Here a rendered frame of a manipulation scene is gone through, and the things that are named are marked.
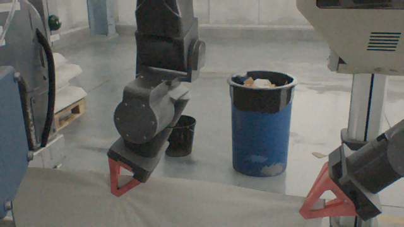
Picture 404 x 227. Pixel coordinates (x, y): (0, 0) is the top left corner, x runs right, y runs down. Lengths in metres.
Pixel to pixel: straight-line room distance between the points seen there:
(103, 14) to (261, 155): 6.91
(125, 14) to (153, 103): 8.90
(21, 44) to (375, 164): 0.58
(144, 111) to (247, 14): 8.19
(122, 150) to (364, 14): 0.58
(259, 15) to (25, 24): 7.96
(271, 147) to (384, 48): 1.94
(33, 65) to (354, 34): 0.65
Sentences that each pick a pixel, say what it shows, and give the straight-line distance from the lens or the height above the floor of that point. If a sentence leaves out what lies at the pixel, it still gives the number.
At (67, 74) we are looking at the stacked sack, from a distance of 4.13.
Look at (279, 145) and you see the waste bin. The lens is 2.92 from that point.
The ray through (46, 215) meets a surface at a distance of 0.77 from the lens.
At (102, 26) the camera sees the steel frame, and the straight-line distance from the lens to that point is 9.37.
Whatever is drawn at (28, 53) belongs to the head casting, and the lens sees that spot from 0.80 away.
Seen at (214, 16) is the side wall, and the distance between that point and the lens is 8.78.
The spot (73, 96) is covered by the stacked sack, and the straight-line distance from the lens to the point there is 4.20.
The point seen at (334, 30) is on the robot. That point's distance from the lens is 0.97.
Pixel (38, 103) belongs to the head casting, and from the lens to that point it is 0.82.
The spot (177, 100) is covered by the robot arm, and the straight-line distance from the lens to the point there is 0.56.
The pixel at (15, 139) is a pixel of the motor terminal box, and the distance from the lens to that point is 0.37.
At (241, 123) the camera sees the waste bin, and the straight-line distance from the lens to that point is 2.85.
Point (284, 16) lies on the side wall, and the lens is 8.59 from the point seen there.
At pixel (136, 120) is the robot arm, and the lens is 0.51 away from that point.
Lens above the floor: 1.38
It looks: 19 degrees down
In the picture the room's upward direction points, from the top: 1 degrees counter-clockwise
